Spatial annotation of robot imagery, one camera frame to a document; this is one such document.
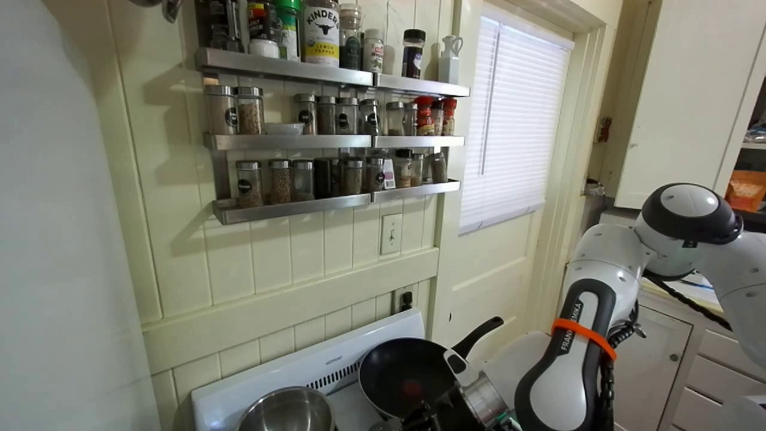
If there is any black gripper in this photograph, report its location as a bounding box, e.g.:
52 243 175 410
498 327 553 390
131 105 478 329
410 381 489 431

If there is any white gas stove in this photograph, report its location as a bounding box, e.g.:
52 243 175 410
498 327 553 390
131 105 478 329
189 305 521 431

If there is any stainless steel spice shelf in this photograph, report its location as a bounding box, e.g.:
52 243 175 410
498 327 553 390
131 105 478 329
201 128 379 155
371 71 474 101
209 149 375 226
193 46 379 90
368 177 464 202
371 131 466 153

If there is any glass spice jar steel lid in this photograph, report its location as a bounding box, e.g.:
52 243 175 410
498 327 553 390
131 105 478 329
204 80 234 135
262 158 292 205
234 159 262 210
345 155 368 198
428 149 449 187
385 98 407 138
294 92 319 135
331 155 351 198
394 149 418 190
315 92 337 135
368 153 398 194
290 158 315 202
413 150 432 189
402 98 418 138
356 96 382 138
234 84 266 135
334 92 362 135

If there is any dark spice jar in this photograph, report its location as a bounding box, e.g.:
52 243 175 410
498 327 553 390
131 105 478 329
312 155 334 200

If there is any red cap spice bottle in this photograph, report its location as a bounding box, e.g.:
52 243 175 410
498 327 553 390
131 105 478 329
413 96 438 138
440 96 462 138

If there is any white plastic bottle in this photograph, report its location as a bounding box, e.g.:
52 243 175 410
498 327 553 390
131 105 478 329
438 30 464 85

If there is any dark spice bottle white label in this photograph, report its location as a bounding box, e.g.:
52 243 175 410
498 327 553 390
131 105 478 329
399 26 428 80

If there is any oregano spice bottle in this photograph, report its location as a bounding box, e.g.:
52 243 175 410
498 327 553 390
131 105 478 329
362 26 388 79

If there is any teal label spice bottle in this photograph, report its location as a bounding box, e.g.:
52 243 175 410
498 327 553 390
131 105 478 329
339 5 367 71

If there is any green cap bottle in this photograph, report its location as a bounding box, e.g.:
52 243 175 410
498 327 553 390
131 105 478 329
272 0 304 62

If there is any red white label bottle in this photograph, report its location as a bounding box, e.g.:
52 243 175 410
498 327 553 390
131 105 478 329
247 0 282 59

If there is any dark tall bottle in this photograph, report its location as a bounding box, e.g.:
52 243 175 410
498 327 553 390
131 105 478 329
224 0 248 54
199 0 227 53

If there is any black frying pan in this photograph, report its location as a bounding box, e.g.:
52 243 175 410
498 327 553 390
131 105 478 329
355 314 508 426

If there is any cream white door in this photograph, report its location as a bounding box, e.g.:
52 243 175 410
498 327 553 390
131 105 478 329
432 0 607 392

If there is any small steel pot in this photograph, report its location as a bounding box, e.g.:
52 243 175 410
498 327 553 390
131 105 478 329
234 383 337 431

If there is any white base cabinet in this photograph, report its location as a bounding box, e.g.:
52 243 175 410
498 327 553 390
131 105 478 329
605 271 766 431

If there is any white window blind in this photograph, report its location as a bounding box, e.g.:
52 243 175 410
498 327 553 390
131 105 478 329
458 11 574 236

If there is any small white dish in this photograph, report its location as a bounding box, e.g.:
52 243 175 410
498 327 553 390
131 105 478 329
262 119 307 135

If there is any orange bag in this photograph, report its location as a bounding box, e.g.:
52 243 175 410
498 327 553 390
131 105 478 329
724 168 766 216

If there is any white canister yellow band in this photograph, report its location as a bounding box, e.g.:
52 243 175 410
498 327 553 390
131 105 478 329
302 0 343 68

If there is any white refrigerator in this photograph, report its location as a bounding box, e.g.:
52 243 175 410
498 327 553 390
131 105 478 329
0 0 164 431

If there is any orange arm strap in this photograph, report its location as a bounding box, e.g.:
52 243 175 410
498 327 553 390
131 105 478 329
551 315 620 363

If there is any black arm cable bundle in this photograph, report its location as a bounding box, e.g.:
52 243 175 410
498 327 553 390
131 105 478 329
596 297 650 431

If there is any white wall outlet plate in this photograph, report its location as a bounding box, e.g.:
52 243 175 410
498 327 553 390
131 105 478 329
379 210 405 258

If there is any white wall cabinet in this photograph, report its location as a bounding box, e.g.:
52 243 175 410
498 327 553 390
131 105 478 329
618 0 766 210

